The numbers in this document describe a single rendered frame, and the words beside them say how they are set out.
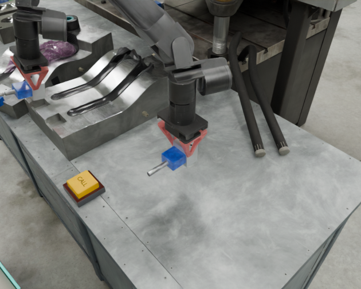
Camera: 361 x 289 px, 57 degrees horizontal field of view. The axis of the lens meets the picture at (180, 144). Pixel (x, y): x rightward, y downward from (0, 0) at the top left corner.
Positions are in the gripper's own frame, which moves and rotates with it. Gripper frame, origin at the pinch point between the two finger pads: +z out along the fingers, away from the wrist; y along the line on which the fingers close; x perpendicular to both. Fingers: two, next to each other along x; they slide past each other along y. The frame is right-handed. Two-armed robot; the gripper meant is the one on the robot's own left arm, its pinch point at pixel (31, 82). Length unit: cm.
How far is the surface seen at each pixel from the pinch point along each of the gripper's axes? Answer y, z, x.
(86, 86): 0.6, 6.6, -17.8
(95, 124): -19.2, 4.4, -9.6
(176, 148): -45.7, -6.7, -15.0
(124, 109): -18.6, 2.8, -19.6
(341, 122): -38, 62, -197
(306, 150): -61, -1, -55
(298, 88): -16, 33, -147
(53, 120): -8.8, 8.3, -1.9
